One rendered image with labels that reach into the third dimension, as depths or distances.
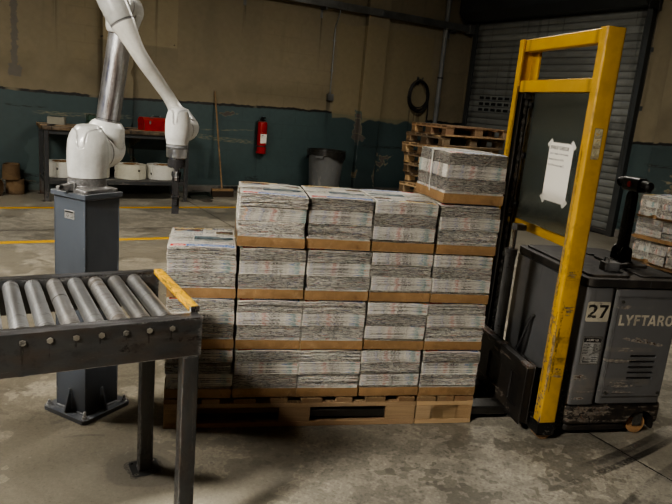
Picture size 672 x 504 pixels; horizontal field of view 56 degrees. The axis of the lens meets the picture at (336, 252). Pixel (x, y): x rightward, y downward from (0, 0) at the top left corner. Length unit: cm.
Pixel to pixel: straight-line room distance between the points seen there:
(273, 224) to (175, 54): 691
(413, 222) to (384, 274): 26
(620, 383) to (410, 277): 116
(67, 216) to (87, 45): 644
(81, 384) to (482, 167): 200
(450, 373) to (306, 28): 777
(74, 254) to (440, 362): 170
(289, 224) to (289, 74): 746
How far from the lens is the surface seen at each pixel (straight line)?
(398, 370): 300
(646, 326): 333
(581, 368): 322
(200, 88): 952
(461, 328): 303
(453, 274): 293
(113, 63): 298
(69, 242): 288
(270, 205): 265
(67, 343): 186
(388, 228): 277
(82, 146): 280
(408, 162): 940
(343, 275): 278
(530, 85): 341
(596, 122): 290
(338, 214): 271
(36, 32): 912
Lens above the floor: 145
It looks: 13 degrees down
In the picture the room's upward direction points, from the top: 5 degrees clockwise
